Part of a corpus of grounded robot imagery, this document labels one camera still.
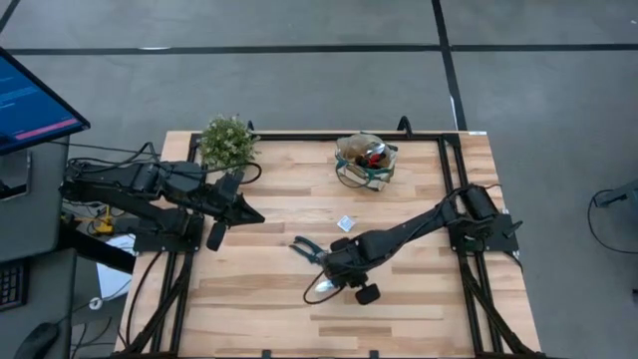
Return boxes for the grey workstation desk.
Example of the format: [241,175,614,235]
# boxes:
[0,137,79,359]

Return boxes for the green-handled pruning shears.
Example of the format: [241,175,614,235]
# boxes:
[289,235,328,265]

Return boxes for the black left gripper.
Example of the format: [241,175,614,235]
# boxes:
[195,184,266,252]

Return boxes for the computer monitor blue screen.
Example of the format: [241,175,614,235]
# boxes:
[0,47,92,157]

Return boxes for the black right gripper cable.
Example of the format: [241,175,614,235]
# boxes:
[302,271,346,306]

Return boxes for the tan gardening bag green trim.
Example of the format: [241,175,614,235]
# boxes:
[333,132,400,193]

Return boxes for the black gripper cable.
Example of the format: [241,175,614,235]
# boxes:
[302,271,346,306]
[202,161,263,186]

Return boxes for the black cable under left arm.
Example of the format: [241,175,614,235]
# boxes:
[124,249,165,350]

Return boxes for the yellow clamp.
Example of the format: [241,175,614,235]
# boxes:
[62,203,131,236]

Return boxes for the black floor cable loop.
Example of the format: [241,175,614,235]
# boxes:
[586,187,638,256]

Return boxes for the grey equipment stand foot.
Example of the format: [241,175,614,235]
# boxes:
[592,178,638,208]

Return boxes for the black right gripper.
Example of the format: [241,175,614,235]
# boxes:
[321,233,382,306]

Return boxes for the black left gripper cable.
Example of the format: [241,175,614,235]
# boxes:
[202,161,263,186]

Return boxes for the black keyboard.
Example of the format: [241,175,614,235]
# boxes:
[0,258,29,312]

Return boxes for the white paper sheet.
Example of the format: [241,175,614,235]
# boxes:
[96,233,137,300]

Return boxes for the small potted green plant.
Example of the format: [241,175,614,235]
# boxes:
[197,114,261,174]

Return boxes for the black computer mouse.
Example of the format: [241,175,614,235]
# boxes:
[14,322,61,359]

